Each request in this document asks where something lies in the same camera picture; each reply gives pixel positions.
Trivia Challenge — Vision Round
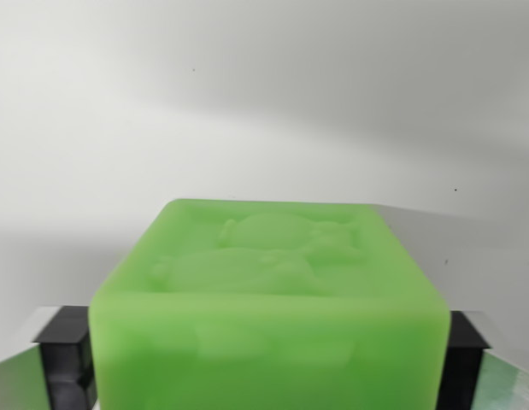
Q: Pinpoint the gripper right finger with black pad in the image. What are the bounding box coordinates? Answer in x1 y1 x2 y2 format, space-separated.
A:
437 310 529 410

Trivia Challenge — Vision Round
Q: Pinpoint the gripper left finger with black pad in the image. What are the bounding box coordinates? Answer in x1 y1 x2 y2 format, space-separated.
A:
0 305 98 410

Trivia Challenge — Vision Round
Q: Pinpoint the green cube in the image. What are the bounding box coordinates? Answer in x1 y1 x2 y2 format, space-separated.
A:
87 197 452 410

